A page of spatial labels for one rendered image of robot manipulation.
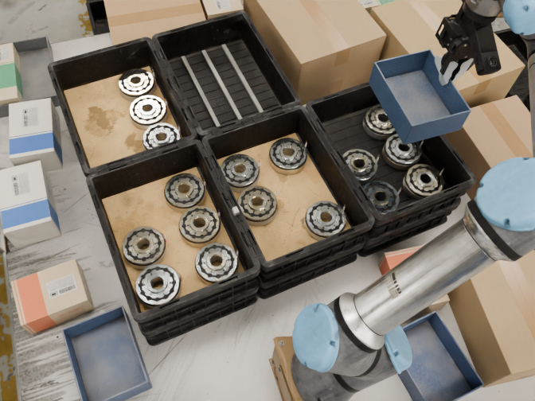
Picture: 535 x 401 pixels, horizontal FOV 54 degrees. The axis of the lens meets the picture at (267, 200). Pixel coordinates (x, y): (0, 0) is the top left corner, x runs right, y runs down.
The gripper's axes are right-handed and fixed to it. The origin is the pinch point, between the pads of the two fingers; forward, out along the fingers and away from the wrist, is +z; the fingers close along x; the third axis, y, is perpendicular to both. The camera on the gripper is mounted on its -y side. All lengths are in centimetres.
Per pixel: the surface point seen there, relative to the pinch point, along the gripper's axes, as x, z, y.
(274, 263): 48, 22, -25
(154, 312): 76, 25, -28
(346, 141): 14.1, 30.2, 9.3
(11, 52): 102, 43, 75
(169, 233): 68, 34, -6
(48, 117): 93, 40, 43
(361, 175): 16.0, 27.3, -4.2
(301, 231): 36, 32, -14
